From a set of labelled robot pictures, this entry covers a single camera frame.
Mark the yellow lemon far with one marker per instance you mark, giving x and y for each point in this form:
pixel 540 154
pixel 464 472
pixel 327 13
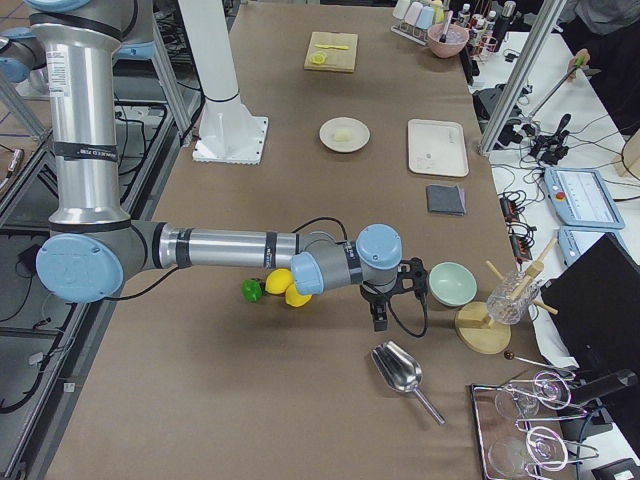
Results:
pixel 294 298

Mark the yellow cup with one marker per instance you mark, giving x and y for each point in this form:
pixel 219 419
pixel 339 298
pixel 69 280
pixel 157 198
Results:
pixel 439 12

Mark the grey folded cloth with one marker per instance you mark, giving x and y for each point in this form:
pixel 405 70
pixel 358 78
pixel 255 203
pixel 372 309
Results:
pixel 446 199

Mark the mint green bowl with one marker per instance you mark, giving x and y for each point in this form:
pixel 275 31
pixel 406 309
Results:
pixel 452 284

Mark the wire glass rack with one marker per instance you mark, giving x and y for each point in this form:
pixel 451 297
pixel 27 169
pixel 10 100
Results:
pixel 518 427

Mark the clear glass on stand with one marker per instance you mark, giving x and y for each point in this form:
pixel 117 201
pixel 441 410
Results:
pixel 506 308

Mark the steel ice scoop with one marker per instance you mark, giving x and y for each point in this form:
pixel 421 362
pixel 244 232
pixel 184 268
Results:
pixel 403 374

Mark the pink cup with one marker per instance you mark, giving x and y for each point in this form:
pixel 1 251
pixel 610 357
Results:
pixel 413 13

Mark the green lime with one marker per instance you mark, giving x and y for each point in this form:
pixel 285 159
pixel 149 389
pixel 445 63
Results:
pixel 252 290

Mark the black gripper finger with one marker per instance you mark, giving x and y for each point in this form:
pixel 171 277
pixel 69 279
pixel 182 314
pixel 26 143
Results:
pixel 380 321

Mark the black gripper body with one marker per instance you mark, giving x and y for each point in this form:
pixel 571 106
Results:
pixel 376 297

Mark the blue teach pendant far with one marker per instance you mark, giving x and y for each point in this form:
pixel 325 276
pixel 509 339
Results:
pixel 581 199

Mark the metal muddler black tip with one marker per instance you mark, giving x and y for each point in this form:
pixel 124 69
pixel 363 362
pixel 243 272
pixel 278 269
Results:
pixel 446 25

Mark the blue teach pendant near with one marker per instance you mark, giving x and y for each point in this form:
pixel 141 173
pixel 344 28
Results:
pixel 574 241

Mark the pink bowl with ice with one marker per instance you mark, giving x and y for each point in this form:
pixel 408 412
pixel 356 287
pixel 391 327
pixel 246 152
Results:
pixel 456 39

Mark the cream round plate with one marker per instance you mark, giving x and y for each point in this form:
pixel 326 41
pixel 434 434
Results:
pixel 360 134

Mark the wooden cutting board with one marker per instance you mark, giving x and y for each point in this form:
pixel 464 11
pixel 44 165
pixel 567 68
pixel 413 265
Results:
pixel 337 61

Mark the white wire cup rack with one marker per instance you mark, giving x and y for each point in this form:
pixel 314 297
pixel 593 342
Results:
pixel 412 33

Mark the yellow lemon near lime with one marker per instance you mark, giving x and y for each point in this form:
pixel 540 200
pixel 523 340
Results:
pixel 278 281

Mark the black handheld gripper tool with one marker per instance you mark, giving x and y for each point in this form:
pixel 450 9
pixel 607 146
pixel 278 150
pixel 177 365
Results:
pixel 550 149

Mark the white cup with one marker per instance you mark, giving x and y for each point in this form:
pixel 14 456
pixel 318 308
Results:
pixel 400 9

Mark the pale white bun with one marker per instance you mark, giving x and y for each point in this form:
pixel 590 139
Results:
pixel 342 135

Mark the yellow plastic knife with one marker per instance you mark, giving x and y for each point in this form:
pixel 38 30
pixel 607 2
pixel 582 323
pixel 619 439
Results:
pixel 332 47

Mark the light blue cup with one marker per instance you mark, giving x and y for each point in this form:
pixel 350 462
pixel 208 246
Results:
pixel 426 17

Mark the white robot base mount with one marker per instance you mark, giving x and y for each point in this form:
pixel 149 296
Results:
pixel 229 133

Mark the blue teach pendant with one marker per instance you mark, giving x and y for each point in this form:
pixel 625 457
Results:
pixel 574 241
pixel 581 199

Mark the aluminium camera post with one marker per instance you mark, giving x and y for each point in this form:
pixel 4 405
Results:
pixel 542 27

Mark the wooden cup stand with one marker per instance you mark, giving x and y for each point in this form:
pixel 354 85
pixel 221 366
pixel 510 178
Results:
pixel 484 335

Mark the black monitor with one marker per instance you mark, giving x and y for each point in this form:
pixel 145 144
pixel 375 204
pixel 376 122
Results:
pixel 597 298

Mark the cream rabbit tray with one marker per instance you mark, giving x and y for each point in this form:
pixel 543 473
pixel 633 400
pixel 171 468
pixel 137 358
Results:
pixel 437 148

